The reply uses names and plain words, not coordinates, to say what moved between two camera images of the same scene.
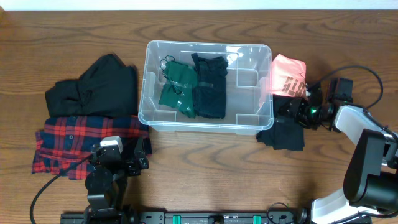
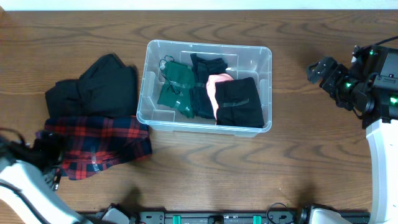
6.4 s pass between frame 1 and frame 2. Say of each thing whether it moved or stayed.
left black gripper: moved
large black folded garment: stayed
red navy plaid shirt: stayed
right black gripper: moved
